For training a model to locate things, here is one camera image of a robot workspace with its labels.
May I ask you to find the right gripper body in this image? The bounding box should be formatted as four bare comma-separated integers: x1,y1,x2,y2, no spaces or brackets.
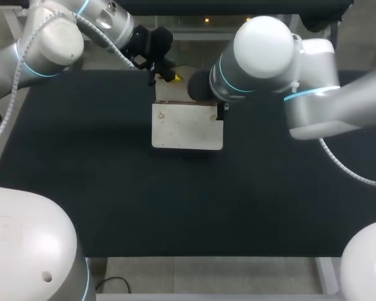
187,71,215,102

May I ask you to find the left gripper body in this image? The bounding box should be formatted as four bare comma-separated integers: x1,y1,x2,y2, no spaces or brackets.
125,25,175,71

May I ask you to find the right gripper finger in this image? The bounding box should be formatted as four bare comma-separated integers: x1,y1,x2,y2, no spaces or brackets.
157,60,183,83
215,102,230,122

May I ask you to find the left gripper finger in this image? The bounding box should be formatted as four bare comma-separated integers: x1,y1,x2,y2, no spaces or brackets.
147,61,158,87

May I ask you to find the white cable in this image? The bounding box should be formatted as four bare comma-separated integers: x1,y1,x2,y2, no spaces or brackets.
0,14,136,152
318,137,376,188

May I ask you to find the black floor cable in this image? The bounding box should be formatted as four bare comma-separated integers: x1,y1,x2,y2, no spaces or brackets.
95,277,130,292

